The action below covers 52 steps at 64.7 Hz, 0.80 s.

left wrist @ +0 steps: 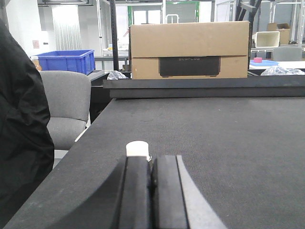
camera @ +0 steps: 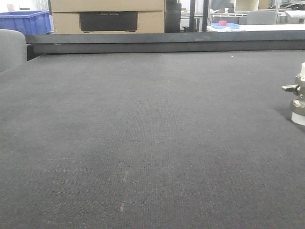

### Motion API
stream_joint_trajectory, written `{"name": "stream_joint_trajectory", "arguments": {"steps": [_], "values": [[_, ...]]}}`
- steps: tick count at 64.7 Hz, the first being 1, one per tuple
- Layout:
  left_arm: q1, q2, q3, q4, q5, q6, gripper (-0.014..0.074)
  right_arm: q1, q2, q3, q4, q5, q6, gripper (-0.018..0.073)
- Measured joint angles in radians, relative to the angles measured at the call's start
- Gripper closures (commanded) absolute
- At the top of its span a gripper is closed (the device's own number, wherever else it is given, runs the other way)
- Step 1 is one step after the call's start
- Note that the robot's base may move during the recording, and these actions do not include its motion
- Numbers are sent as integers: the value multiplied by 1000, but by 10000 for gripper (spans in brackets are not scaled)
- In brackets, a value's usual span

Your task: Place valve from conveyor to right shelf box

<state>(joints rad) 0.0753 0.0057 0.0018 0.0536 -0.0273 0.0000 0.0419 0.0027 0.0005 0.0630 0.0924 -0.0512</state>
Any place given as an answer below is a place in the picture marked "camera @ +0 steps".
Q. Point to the black conveyor belt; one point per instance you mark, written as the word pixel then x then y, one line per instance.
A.
pixel 152 141

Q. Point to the large cardboard box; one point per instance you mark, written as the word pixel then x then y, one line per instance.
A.
pixel 107 16

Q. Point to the pink tape roll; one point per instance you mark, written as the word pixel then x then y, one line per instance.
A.
pixel 222 23

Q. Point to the blue shallow tray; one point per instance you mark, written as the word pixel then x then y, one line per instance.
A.
pixel 227 25

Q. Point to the white table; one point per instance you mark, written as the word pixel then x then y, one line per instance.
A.
pixel 269 27

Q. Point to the blue plastic crate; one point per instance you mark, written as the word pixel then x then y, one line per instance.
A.
pixel 31 22

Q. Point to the grey chair back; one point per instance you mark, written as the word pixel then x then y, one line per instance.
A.
pixel 13 49

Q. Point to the black conveyor side rail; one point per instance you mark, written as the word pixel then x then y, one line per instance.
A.
pixel 240 41

